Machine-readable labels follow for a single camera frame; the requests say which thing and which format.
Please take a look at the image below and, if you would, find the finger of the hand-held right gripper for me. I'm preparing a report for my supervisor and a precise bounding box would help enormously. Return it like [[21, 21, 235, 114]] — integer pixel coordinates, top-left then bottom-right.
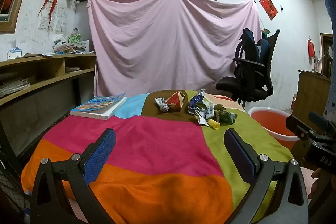
[[308, 111, 331, 131], [286, 114, 317, 141]]

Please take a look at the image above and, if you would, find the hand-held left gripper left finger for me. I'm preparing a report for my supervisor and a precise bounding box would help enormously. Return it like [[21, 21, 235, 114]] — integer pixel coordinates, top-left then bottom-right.
[[30, 128, 117, 224]]

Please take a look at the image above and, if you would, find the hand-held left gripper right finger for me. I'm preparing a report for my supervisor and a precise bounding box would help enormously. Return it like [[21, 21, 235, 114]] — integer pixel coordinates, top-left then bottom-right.
[[224, 128, 310, 224]]

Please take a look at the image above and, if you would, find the red plastic bucket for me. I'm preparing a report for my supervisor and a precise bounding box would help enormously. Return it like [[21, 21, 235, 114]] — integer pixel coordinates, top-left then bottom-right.
[[248, 106, 301, 151]]

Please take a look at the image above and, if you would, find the green packet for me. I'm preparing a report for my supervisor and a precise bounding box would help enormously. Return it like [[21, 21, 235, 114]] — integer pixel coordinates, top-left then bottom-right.
[[214, 109, 238, 125]]

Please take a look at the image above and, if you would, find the white snack packet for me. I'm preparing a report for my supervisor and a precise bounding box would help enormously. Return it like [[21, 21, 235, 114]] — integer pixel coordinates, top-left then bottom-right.
[[201, 102, 215, 121]]

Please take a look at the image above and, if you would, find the blue foil wrapper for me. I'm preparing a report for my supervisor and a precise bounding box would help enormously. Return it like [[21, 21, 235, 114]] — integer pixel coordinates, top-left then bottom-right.
[[188, 89, 208, 114]]

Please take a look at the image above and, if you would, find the grey dotted twisted cloth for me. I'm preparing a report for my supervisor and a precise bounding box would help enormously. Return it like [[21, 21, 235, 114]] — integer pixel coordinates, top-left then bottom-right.
[[154, 97, 170, 113]]

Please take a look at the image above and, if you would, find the red triangular wrapper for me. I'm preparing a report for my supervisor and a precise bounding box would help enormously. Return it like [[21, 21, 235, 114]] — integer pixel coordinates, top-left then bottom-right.
[[167, 91, 186, 112]]

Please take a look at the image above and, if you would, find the person's right hand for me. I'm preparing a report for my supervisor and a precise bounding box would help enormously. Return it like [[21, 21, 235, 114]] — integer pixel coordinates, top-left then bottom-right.
[[308, 168, 322, 200]]

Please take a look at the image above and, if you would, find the wooden cabinet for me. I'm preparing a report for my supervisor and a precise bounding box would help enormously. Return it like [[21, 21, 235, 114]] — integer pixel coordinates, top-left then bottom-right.
[[291, 70, 332, 131]]

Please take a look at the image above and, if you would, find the blue illustrated book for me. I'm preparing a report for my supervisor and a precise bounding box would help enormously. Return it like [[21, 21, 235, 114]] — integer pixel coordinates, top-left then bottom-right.
[[69, 93, 127, 120]]

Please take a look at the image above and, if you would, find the colourful patchwork blanket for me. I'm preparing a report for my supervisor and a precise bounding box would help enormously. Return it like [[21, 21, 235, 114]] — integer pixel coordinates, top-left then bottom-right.
[[21, 90, 298, 224]]

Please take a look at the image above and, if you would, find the wooden shelf desk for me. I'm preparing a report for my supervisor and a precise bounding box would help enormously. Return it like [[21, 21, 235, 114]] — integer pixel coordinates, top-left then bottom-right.
[[0, 52, 97, 159]]

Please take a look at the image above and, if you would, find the black office chair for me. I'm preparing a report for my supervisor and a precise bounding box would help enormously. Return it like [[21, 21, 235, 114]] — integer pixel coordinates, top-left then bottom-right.
[[216, 29, 281, 109]]

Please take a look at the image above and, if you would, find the blue printed curtain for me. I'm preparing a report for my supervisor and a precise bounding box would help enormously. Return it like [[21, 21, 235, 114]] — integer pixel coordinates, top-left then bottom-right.
[[314, 0, 336, 119]]

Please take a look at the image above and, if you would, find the dark blue backpack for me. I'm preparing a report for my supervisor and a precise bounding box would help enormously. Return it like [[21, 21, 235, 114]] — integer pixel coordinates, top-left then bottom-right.
[[234, 28, 271, 90]]

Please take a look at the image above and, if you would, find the stack of papers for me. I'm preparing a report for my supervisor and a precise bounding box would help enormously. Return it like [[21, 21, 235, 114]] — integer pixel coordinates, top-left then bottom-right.
[[0, 78, 30, 97]]

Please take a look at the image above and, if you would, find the stack of books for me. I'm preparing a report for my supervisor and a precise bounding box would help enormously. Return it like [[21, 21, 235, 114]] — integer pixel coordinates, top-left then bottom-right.
[[53, 42, 87, 54]]

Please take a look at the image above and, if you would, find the glass jar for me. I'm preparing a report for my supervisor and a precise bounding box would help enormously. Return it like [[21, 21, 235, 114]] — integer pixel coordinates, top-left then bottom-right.
[[69, 28, 82, 43]]

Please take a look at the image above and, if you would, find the pink hanging sheet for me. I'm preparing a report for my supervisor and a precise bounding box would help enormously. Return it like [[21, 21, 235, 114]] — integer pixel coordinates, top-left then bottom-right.
[[87, 0, 264, 98]]

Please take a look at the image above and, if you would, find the blue tissue box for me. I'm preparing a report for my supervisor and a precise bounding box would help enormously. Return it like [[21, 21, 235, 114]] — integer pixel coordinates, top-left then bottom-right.
[[7, 47, 23, 60]]

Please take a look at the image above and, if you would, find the wooden door frame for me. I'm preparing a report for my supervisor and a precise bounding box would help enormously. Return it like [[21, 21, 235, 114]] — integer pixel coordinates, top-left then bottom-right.
[[319, 33, 334, 78]]

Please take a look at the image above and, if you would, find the red paper wall decoration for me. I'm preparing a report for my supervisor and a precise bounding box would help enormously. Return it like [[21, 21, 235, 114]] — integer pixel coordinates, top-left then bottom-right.
[[259, 0, 278, 20]]

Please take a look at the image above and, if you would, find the paper wall calendar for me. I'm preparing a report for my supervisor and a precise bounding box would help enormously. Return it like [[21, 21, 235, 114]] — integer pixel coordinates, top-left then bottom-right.
[[39, 2, 68, 33]]

